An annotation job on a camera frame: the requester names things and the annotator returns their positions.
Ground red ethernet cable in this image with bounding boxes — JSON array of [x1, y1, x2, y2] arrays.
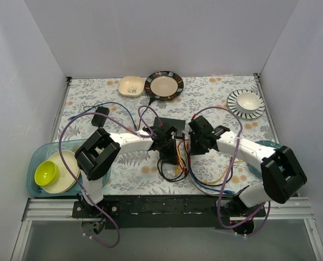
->
[[176, 138, 191, 175]]

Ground dark grey network switch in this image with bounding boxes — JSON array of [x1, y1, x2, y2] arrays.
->
[[160, 117, 185, 139]]

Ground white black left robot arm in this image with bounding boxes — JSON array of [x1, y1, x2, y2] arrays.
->
[[75, 122, 177, 218]]

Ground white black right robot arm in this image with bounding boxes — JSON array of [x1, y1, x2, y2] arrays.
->
[[189, 116, 307, 216]]

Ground floral patterned tablecloth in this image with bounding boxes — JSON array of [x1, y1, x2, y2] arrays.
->
[[58, 72, 279, 195]]

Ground blue striped white plate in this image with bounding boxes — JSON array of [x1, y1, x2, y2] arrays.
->
[[227, 89, 266, 120]]

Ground dark rimmed beige plate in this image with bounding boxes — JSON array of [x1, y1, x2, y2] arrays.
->
[[144, 71, 184, 101]]

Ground small white bowl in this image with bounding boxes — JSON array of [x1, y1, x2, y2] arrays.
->
[[237, 92, 260, 112]]

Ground cream square panda dish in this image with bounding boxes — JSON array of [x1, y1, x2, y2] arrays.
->
[[118, 76, 145, 97]]

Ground teal scalloped plate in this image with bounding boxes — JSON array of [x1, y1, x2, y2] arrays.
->
[[247, 140, 282, 179]]

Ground black power adapter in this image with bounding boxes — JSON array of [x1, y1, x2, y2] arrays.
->
[[91, 107, 110, 128]]

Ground cream plate in tray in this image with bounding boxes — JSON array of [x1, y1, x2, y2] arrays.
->
[[42, 150, 80, 194]]

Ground lime green bowl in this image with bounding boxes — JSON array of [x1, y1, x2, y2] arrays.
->
[[34, 160, 60, 187]]

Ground teal transparent plastic tray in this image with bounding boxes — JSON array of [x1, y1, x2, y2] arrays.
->
[[27, 140, 113, 197]]

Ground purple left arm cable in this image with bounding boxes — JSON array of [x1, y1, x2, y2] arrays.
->
[[58, 105, 157, 248]]

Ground black ethernet cable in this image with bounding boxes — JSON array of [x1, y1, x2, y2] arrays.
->
[[157, 130, 191, 182]]

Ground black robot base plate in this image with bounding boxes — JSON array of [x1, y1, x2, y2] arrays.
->
[[72, 194, 270, 229]]

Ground aluminium frame rail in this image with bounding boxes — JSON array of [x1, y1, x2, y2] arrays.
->
[[22, 196, 314, 221]]

